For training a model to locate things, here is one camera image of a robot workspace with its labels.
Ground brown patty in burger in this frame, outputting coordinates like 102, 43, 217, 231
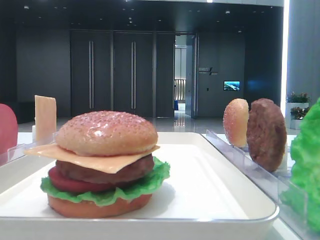
55, 154, 155, 184

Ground standing green lettuce leaf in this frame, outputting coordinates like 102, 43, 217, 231
280, 100, 320, 233

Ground dark double doors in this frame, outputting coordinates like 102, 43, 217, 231
70, 30, 175, 117

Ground orange cheese slice on burger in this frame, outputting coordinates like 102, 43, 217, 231
24, 143, 160, 174

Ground white rectangular tray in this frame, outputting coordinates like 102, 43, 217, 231
0, 132, 280, 240

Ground red tomato slice in burger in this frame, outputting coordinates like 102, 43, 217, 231
48, 167, 116, 193

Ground green lettuce in burger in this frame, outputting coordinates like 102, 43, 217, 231
40, 156, 171, 207

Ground sesame bun top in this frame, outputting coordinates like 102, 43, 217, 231
55, 110, 158, 157

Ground burger bottom bun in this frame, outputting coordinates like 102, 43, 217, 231
47, 194, 153, 219

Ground potted plant white planter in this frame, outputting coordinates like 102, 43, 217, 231
285, 92, 310, 129

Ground right long clear rail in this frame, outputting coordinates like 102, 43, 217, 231
205, 130, 320, 240

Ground standing brown meat patty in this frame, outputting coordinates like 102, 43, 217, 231
246, 98, 287, 172

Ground left long clear rail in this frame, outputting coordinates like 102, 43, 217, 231
0, 131, 74, 166

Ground wall screen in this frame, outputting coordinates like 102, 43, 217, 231
223, 81, 240, 91

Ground standing orange cheese slice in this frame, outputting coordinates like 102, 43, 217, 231
34, 95, 57, 141

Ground long clear rail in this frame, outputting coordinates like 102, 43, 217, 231
0, 131, 74, 166
205, 130, 320, 240

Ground standing red tomato slice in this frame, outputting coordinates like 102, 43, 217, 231
0, 103, 18, 154

